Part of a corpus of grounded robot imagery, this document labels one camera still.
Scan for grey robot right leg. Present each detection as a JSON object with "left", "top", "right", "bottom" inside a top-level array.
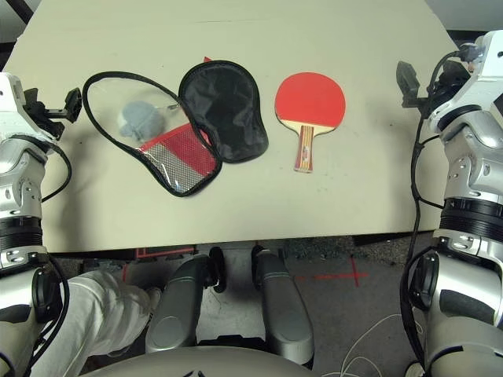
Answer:
[{"left": 251, "top": 245, "right": 315, "bottom": 361}]

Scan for thin white cord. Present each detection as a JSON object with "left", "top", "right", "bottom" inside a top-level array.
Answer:
[{"left": 340, "top": 313, "right": 425, "bottom": 377}]

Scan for grey plush zipper charm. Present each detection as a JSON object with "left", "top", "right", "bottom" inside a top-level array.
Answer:
[{"left": 116, "top": 100, "right": 165, "bottom": 141}]

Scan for grey robot torso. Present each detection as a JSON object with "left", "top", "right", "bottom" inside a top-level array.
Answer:
[{"left": 78, "top": 347, "right": 315, "bottom": 377}]

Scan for black and red paddle case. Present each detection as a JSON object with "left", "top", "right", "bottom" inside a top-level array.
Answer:
[{"left": 82, "top": 57, "right": 270, "bottom": 197}]

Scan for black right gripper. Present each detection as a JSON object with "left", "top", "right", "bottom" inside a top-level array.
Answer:
[{"left": 395, "top": 58, "right": 471, "bottom": 119}]

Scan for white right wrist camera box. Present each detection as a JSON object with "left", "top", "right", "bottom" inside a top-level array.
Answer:
[{"left": 465, "top": 30, "right": 503, "bottom": 101}]

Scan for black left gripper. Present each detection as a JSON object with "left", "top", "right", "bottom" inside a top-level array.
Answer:
[{"left": 23, "top": 88, "right": 83, "bottom": 141}]

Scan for red ping-pong paddle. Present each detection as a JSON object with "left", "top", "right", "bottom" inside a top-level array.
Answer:
[{"left": 274, "top": 71, "right": 347, "bottom": 174}]

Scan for grey robot left leg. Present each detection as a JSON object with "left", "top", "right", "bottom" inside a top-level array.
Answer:
[{"left": 145, "top": 247, "right": 226, "bottom": 354}]

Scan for person leg in white trousers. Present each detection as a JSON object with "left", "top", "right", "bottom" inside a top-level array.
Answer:
[{"left": 31, "top": 270, "right": 163, "bottom": 377}]

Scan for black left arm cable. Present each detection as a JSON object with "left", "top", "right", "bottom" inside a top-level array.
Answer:
[{"left": 35, "top": 141, "right": 74, "bottom": 354}]

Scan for grey robot leg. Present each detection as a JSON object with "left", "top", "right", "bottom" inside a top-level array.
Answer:
[
  {"left": 251, "top": 245, "right": 315, "bottom": 361},
  {"left": 145, "top": 247, "right": 226, "bottom": 354}
]

